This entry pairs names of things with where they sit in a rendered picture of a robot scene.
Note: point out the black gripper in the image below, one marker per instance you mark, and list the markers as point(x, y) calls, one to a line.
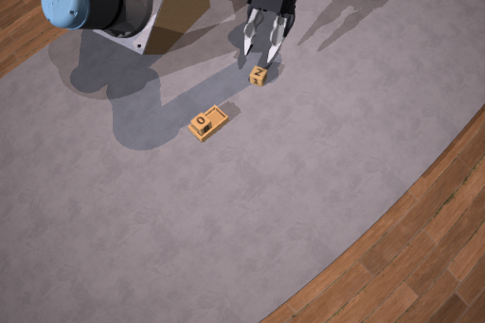
point(281, 28)

